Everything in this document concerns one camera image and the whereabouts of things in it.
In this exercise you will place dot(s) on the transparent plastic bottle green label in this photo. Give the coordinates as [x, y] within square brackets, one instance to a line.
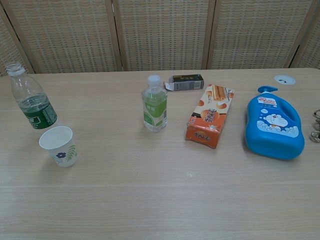
[30, 95]

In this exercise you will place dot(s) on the small bottle light green label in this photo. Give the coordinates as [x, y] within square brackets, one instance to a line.
[154, 110]

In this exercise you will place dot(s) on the white paper cup floral print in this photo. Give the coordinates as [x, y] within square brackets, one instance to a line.
[61, 152]

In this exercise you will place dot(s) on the blue pump detergent bottle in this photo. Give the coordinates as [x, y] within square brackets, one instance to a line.
[272, 130]

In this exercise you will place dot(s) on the small black carton box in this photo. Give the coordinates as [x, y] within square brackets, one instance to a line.
[186, 82]

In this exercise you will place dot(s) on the orange biscuit box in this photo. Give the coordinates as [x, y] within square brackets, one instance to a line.
[210, 117]

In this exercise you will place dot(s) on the woven rattan folding screen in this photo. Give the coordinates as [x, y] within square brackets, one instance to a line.
[160, 35]

